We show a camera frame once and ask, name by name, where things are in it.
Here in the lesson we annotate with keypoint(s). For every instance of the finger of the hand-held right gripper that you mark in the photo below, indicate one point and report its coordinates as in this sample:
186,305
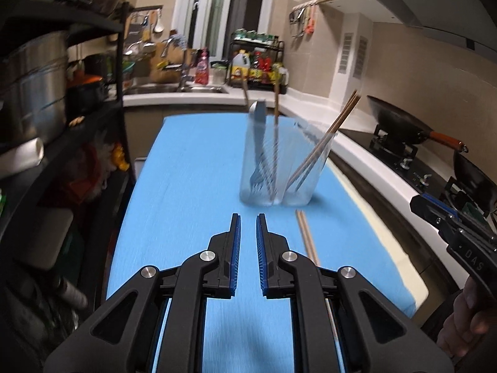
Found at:
431,213
438,203

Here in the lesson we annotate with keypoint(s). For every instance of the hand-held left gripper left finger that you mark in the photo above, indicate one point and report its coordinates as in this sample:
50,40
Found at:
233,256

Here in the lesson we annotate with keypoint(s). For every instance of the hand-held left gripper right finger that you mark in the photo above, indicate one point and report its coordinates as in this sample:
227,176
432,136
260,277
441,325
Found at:
262,256

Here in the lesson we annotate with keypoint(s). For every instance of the clear plastic utensil holder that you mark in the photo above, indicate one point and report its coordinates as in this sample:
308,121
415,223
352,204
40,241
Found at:
303,199

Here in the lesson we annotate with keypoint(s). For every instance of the wooden chopstick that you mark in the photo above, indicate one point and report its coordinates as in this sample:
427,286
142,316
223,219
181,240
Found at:
332,124
341,124
310,237
305,237

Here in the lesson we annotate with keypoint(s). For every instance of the person's right hand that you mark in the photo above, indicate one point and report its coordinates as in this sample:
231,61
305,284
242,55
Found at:
470,318

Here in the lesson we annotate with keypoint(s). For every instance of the black gas stove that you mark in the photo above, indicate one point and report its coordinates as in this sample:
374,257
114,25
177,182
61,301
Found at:
407,171

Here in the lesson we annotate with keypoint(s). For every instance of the blue table cloth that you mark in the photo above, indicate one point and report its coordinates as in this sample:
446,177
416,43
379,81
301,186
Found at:
186,186

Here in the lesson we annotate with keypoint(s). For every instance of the grey metal fork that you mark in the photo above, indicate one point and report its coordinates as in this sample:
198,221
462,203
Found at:
257,114

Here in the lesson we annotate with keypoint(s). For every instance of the white kitchen countertop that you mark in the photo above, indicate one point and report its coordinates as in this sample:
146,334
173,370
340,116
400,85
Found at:
217,100

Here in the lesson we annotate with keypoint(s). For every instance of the grey cylindrical bottle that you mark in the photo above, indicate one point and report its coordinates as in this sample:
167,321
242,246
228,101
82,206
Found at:
72,293

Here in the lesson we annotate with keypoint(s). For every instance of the red plastic bag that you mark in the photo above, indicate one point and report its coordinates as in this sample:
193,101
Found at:
77,178

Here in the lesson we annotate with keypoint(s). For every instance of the steel kitchen sink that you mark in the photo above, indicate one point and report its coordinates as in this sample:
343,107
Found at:
174,89

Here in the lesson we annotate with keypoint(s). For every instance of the yellow oil jug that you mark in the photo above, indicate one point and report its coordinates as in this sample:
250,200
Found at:
240,70

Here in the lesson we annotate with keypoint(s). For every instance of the row of sauce bottles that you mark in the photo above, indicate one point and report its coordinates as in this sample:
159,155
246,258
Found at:
260,68

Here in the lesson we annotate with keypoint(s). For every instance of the pink dish soap bottle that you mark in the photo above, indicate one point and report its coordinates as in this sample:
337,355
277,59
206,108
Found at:
201,70

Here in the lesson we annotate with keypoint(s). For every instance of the chrome sink faucet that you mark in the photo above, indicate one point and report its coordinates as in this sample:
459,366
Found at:
182,74

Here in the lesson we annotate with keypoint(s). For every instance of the black spice rack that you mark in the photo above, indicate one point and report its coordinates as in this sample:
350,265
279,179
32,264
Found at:
281,66

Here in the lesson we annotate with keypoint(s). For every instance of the dark pot orange lid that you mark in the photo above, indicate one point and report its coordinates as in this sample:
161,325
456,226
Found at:
87,93

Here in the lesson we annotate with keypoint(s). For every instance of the row of spice jars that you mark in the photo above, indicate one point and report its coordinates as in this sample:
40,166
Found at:
256,37

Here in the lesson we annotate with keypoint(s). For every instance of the black shelf rack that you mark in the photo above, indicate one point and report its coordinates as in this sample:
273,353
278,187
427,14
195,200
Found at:
119,66

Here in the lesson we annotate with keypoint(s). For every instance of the white paper roll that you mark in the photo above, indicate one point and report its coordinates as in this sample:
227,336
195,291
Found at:
23,157

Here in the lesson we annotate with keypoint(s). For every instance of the white framed window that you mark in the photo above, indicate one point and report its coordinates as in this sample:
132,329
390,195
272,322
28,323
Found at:
217,15

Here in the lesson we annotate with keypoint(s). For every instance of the large steel pot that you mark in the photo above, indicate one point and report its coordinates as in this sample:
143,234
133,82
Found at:
35,85

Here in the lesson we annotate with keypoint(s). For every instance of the white wall vent panel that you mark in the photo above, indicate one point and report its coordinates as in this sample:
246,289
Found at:
353,58

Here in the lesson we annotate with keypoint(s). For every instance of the wall rack of hanging tools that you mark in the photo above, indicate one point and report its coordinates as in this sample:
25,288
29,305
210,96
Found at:
305,17

